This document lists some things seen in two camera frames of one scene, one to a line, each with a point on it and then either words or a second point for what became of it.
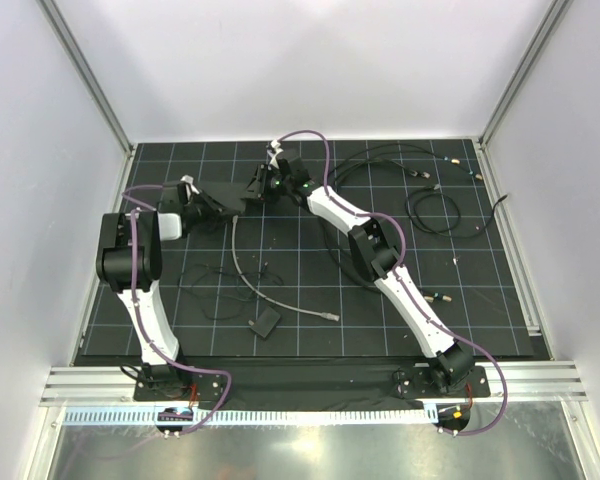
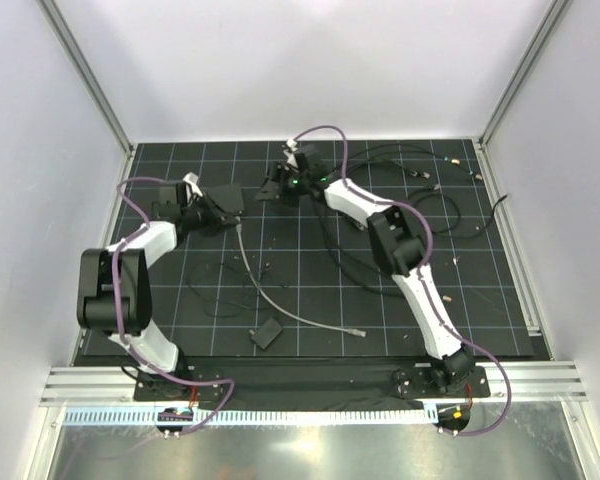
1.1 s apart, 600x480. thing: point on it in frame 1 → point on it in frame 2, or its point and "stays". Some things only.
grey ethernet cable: (330, 316) → (340, 330)
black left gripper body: (204, 213) stays
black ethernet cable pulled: (416, 173) stays
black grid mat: (282, 278) stays
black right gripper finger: (257, 177) → (270, 191)
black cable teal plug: (469, 235) stays
